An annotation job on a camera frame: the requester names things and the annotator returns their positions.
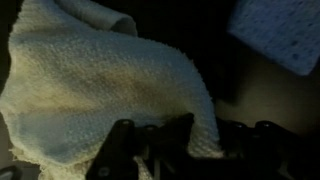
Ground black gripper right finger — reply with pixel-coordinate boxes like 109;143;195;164
223;119;301;180

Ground white terry towel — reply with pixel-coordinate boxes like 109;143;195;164
0;0;225;180

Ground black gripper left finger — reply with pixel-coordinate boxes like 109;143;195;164
84;112;201;180

